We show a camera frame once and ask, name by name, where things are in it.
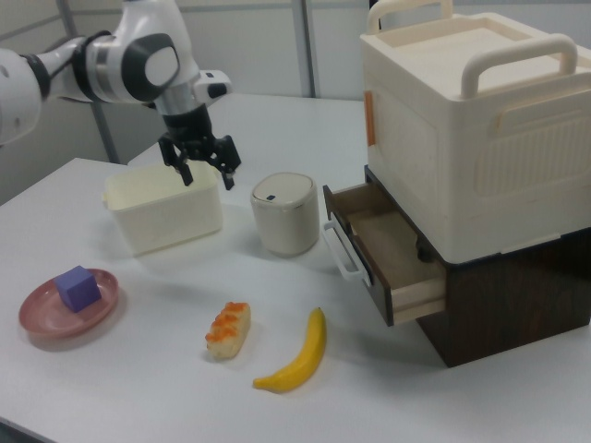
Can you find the pink plastic plate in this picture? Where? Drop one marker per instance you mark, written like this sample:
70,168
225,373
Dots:
46,319

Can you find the yellow toy banana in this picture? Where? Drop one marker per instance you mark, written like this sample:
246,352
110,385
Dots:
307,355

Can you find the orange box latch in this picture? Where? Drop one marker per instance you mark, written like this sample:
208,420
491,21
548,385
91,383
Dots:
370,117

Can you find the white rectangular plastic container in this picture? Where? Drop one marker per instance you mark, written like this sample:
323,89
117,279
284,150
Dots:
161,221

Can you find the cream mini trash can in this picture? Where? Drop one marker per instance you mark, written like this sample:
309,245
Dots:
286,217

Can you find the toy sushi with orange roe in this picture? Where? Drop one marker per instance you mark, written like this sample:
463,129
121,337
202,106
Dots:
228,330

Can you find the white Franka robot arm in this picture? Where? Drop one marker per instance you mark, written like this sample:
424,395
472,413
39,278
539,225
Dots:
143,69

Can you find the dark wooden drawer cabinet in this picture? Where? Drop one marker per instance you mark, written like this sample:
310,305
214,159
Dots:
508,304

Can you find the purple cube block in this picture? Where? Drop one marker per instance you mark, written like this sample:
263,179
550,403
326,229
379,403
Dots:
78,288

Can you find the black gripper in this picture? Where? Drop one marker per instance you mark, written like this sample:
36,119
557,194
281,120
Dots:
189,131

